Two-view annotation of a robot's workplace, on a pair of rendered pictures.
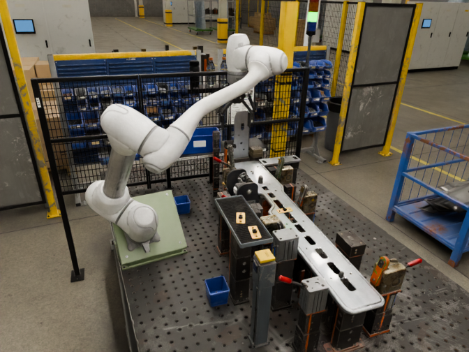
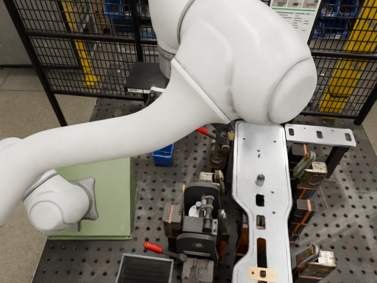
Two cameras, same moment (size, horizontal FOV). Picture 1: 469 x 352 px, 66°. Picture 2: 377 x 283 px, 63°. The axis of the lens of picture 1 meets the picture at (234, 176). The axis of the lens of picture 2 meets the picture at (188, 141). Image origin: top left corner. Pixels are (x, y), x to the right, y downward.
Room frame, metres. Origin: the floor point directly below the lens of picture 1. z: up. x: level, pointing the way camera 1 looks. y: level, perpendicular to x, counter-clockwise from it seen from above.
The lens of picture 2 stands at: (1.28, -0.20, 1.99)
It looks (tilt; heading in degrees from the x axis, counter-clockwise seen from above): 49 degrees down; 27
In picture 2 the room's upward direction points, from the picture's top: straight up
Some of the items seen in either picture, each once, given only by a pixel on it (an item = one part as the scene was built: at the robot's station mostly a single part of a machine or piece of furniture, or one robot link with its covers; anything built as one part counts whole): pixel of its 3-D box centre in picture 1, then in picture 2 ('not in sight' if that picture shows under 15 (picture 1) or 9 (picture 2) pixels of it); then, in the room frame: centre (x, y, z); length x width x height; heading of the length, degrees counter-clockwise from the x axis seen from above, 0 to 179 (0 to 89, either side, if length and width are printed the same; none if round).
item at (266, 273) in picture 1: (261, 302); not in sight; (1.08, -0.12, 0.92); 0.08 x 0.08 x 0.44; 19
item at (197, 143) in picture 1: (197, 140); not in sight; (2.41, 0.27, 1.09); 0.30 x 0.17 x 0.13; 104
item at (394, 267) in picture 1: (381, 297); not in sight; (1.16, -0.64, 0.88); 0.15 x 0.11 x 0.36; 109
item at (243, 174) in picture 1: (241, 215); (199, 242); (1.68, -0.05, 0.94); 0.18 x 0.13 x 0.49; 19
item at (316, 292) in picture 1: (309, 318); not in sight; (1.04, -0.31, 0.88); 0.11 x 0.10 x 0.36; 109
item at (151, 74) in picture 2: (205, 149); (216, 82); (2.43, 0.21, 1.01); 0.90 x 0.22 x 0.03; 109
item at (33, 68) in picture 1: (42, 96); not in sight; (5.65, 3.08, 0.52); 1.20 x 0.80 x 1.05; 21
